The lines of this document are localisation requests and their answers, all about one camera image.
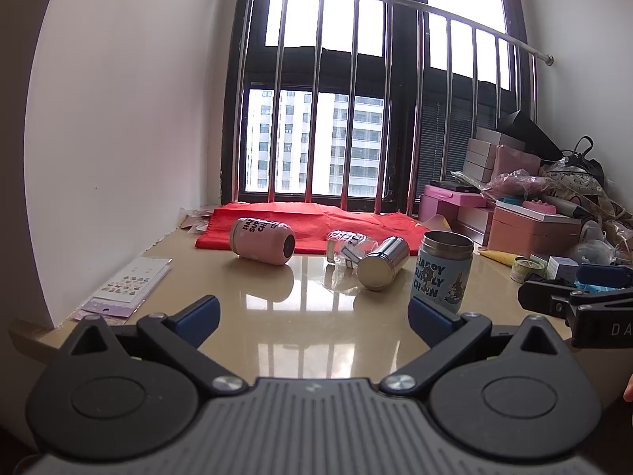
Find scattered small papers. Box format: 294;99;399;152
179;207;217;234

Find pink cup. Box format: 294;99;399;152
229;217;296;266

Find clear plastic bag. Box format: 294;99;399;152
324;229;379;269

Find yellow tube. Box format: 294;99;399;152
477;248;518;269

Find stainless steel cup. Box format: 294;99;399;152
357;236;411;292

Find metal window guard rail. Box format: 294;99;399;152
214;0;555;215

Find plastic bag with pink contents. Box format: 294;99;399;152
481;169;551;205

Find blue printed cup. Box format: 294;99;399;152
411;230;475;314

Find sticker sheets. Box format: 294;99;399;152
69;256;174;326

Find stack of white boxes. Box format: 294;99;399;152
464;127;526;184

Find black paper bag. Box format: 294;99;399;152
497;109;565;160

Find pink paper bag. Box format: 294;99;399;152
493;144;543;185

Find red cloth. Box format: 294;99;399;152
195;201;430;258

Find small white box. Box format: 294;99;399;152
546;256;580;283

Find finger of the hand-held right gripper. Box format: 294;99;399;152
576;264;633;292
517;279;580;316

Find black flat case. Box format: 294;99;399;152
429;179;481;195

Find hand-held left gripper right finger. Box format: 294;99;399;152
380;299;572;397

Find pink storage box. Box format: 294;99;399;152
487;206;583;258

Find small green jar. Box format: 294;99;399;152
510;256;546;285

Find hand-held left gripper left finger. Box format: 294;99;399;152
58;296;248;399

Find white drawer box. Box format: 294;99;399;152
456;206;495;247

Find black handbag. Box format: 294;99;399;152
560;135;607;186

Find black window frame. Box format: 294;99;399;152
220;0;534;215

